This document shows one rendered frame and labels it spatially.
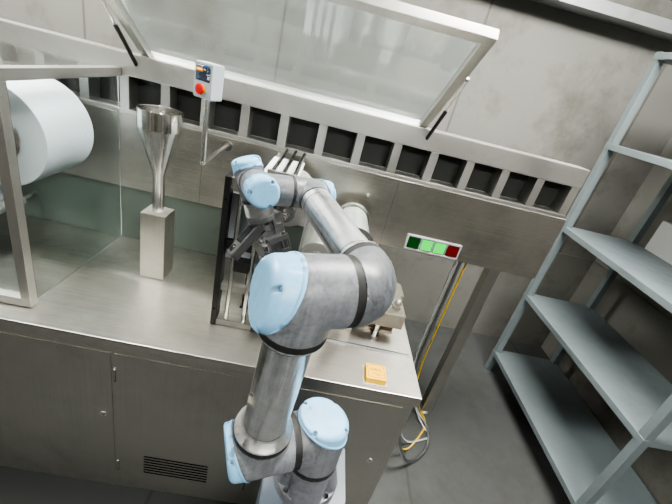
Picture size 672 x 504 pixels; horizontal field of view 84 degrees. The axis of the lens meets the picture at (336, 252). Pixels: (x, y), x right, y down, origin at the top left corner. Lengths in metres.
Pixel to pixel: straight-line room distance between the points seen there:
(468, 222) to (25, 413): 1.85
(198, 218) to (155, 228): 0.28
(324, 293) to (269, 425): 0.31
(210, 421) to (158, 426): 0.20
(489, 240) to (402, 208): 0.42
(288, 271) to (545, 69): 2.64
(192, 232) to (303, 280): 1.31
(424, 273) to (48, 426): 2.49
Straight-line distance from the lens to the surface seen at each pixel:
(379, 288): 0.56
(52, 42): 1.84
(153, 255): 1.57
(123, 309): 1.47
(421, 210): 1.64
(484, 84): 2.83
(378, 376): 1.31
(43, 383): 1.67
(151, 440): 1.70
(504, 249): 1.82
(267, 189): 0.84
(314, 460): 0.89
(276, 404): 0.69
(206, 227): 1.75
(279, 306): 0.50
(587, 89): 3.12
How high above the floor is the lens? 1.79
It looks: 26 degrees down
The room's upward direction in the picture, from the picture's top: 15 degrees clockwise
